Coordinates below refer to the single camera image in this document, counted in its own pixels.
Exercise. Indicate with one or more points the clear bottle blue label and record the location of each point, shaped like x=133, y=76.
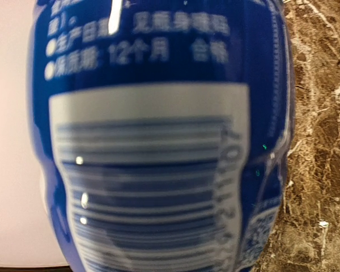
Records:
x=162, y=129

